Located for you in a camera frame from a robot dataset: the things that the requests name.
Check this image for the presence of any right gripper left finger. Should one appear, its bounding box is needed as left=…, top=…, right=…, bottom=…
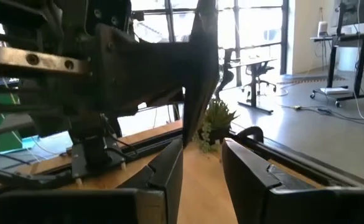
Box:
left=119, top=138, right=184, bottom=224

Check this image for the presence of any black curved cable hook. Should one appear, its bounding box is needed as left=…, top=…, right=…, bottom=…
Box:
left=236, top=126, right=265, bottom=144

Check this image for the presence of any black floor cable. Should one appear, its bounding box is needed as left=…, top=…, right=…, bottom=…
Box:
left=278, top=104, right=364, bottom=127

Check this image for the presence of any black monitor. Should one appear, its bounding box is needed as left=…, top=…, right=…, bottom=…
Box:
left=333, top=0, right=364, bottom=28

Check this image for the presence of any small white device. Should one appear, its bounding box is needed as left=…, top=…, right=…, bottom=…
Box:
left=317, top=21, right=329, bottom=38

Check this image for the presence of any black standing desk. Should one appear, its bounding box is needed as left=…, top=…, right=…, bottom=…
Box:
left=226, top=57, right=278, bottom=115

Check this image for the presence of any black office chair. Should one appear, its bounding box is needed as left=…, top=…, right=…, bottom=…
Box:
left=242, top=62, right=278, bottom=94

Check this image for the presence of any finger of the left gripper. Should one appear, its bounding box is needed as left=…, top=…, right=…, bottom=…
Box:
left=98, top=0, right=220, bottom=147

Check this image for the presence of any small green potted plant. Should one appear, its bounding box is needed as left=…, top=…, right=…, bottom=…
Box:
left=193, top=98, right=239, bottom=154

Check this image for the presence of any green board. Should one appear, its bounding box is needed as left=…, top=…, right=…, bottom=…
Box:
left=0, top=92, right=24, bottom=153

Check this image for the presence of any black wheeled desk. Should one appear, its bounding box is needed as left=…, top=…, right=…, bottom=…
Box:
left=309, top=32, right=364, bottom=109

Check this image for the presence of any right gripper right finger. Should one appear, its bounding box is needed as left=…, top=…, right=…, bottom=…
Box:
left=221, top=138, right=325, bottom=224

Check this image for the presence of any flat white box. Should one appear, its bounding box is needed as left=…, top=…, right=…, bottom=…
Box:
left=320, top=86, right=350, bottom=96

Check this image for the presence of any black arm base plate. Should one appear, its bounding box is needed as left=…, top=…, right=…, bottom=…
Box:
left=71, top=149, right=128, bottom=180

